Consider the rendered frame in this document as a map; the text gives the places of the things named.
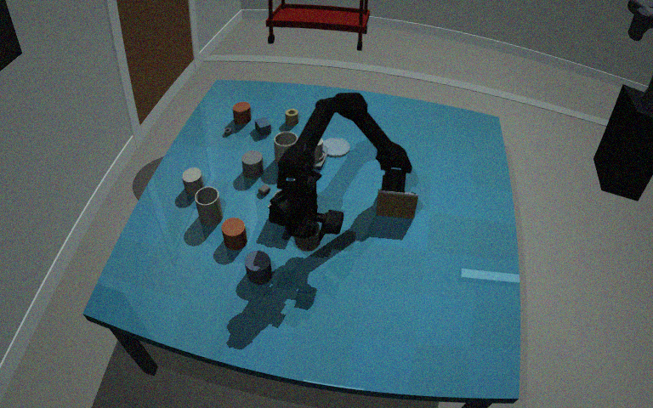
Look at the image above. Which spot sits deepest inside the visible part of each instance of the small blue cube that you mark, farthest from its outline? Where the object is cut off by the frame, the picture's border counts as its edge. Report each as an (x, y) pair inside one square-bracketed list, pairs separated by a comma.
[(263, 126)]

